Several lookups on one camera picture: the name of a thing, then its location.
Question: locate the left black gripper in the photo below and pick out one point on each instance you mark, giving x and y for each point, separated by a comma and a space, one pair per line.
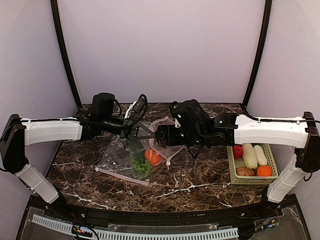
126, 131

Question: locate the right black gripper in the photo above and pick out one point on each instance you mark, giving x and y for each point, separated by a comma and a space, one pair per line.
163, 135

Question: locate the dotted zip bag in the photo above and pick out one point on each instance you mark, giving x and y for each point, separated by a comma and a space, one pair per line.
137, 148

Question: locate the orange persimmon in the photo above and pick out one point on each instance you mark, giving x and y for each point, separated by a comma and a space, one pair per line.
153, 157

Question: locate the green grape bunch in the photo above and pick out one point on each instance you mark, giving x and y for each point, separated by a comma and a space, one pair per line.
141, 166

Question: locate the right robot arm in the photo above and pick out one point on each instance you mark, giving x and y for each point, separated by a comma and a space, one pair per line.
193, 126

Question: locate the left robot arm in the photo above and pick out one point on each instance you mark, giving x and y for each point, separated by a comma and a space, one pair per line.
22, 132

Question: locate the lower clear zip bag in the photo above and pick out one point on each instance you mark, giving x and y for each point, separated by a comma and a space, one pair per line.
116, 162

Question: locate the small red tomato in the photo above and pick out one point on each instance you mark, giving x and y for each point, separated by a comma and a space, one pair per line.
237, 151

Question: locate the pale green perforated basket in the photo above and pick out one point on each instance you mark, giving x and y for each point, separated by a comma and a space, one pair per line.
236, 179

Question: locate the brown potato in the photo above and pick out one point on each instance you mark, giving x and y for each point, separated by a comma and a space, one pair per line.
245, 171

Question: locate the white radish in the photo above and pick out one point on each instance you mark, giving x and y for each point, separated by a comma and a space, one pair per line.
261, 158
249, 156

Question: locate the small orange tangerine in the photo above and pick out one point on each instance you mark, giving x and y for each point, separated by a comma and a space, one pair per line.
264, 171

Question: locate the small electronics board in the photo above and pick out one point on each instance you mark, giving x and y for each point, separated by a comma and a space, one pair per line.
80, 232

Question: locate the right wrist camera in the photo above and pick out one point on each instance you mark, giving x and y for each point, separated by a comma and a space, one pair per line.
175, 109

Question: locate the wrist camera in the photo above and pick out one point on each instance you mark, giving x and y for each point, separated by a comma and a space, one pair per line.
175, 109
137, 108

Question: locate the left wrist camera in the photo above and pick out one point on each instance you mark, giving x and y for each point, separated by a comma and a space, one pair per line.
137, 108

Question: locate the white slotted cable duct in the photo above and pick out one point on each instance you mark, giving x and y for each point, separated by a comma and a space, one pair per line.
139, 232

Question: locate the black front rail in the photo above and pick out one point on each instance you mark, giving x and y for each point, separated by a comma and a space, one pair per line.
231, 209

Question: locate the left black frame post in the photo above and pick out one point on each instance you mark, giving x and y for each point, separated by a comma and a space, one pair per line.
63, 52

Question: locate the black frame post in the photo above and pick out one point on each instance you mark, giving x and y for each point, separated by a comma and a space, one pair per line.
259, 52
63, 52

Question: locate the right black frame post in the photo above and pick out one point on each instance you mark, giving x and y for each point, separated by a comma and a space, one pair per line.
259, 52

